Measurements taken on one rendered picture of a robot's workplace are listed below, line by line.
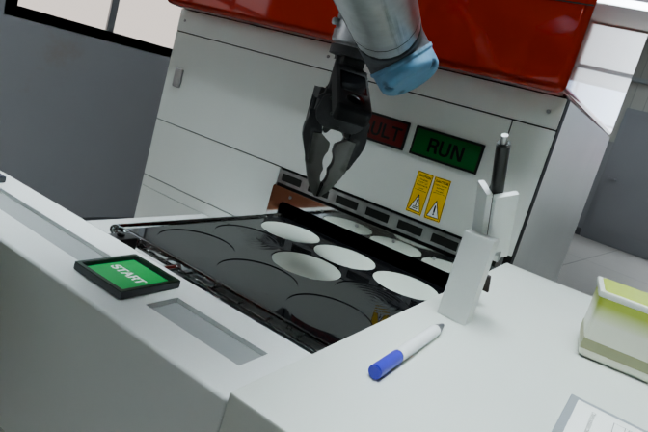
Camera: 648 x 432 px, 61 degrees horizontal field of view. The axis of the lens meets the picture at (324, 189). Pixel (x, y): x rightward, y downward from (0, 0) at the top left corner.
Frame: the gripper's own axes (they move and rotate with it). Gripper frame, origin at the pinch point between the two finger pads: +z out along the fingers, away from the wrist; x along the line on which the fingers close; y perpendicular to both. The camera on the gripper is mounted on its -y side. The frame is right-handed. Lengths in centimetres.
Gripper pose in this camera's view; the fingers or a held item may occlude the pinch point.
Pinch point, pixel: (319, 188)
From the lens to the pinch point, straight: 79.1
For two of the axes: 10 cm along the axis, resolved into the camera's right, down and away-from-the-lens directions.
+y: -1.6, -2.2, 9.6
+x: -9.5, -2.3, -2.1
